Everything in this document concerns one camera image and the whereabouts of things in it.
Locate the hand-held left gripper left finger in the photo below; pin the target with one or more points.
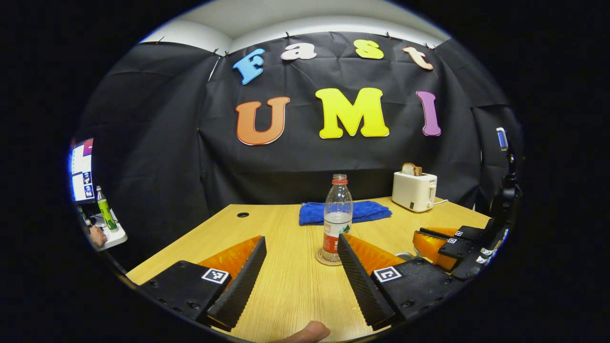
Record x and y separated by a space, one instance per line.
240 283

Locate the computer monitor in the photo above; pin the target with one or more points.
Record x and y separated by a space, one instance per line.
82 169

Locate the white toaster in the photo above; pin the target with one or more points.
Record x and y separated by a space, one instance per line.
413 191

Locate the black backdrop cloth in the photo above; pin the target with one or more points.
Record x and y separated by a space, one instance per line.
167 166

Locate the clear plastic water bottle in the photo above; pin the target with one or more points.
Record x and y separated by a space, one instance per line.
337 209

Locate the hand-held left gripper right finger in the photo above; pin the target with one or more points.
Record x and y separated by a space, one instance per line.
364 288

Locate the white side desk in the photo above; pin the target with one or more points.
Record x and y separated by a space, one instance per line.
116 236

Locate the blue folded towel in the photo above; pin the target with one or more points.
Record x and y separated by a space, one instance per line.
371 210

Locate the round wooden coaster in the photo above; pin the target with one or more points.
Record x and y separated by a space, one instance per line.
320 257

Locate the phone with blue screen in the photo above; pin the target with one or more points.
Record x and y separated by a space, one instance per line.
501 138

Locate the green bottle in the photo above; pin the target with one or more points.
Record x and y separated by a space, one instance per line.
106 209

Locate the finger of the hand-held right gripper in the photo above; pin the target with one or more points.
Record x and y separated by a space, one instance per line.
469 232
457 248

